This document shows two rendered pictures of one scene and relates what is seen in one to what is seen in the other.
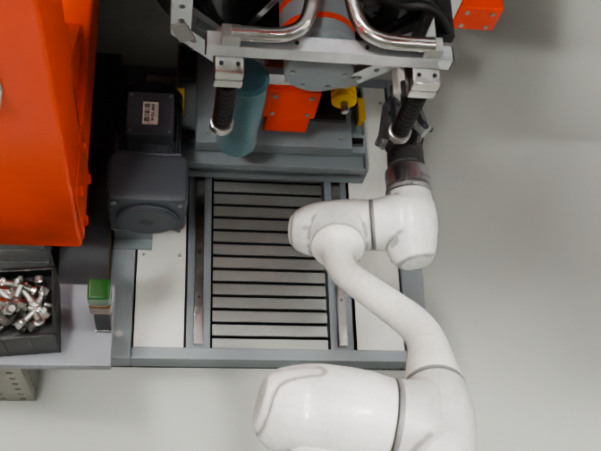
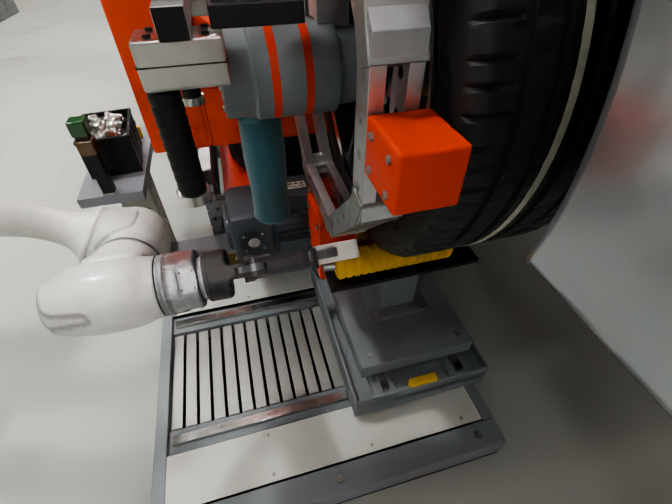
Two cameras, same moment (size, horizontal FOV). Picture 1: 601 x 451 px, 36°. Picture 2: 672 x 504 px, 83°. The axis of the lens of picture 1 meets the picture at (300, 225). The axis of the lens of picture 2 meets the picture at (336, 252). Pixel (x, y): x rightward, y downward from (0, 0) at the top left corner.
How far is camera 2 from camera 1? 176 cm
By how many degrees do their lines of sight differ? 53
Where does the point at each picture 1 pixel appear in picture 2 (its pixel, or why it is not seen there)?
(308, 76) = not seen: hidden behind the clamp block
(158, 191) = (234, 206)
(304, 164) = (344, 348)
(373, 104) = (455, 411)
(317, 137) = (361, 335)
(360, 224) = (104, 232)
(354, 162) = (364, 392)
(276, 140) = (344, 305)
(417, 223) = (82, 270)
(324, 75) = not seen: hidden behind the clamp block
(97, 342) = (96, 192)
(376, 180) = (367, 434)
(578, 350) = not seen: outside the picture
